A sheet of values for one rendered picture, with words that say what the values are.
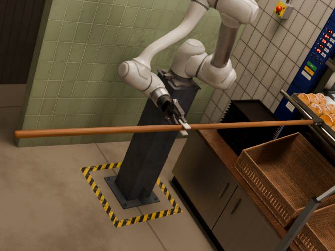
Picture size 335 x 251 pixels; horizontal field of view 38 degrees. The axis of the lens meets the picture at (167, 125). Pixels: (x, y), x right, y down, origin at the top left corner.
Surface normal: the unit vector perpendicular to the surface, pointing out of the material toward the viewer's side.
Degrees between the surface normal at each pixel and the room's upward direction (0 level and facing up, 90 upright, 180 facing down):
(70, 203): 0
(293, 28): 90
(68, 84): 90
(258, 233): 90
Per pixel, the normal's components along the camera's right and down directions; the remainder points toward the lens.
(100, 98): 0.46, 0.63
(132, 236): 0.34, -0.78
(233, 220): -0.82, 0.03
